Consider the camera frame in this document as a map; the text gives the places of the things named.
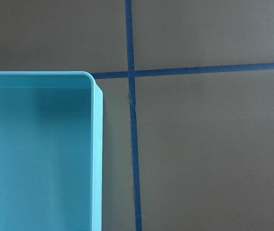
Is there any light blue plastic bin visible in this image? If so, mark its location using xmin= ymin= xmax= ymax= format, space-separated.
xmin=0 ymin=71 xmax=103 ymax=231

